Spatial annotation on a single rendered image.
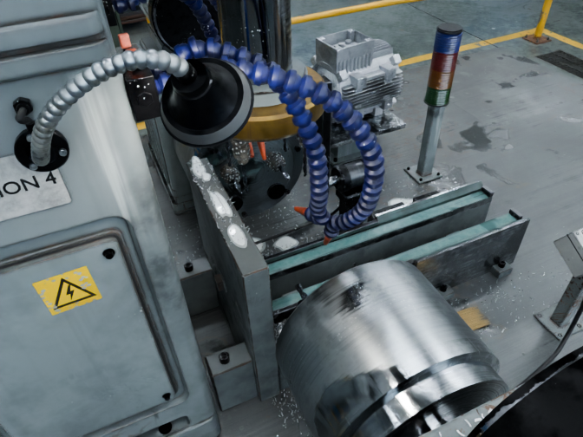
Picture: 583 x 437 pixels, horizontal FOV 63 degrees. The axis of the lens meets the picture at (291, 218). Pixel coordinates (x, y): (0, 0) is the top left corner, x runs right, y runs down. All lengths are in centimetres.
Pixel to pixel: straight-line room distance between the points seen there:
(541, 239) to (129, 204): 104
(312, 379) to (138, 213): 29
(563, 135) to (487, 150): 27
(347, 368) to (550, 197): 100
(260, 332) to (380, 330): 25
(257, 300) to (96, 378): 23
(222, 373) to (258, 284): 21
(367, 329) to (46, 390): 39
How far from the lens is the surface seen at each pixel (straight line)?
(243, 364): 84
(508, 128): 173
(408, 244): 112
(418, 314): 60
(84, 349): 63
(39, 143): 36
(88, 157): 46
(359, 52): 133
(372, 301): 60
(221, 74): 35
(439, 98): 128
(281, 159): 99
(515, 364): 105
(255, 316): 73
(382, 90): 138
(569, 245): 92
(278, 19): 61
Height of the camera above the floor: 163
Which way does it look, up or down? 41 degrees down
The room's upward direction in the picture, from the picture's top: 2 degrees counter-clockwise
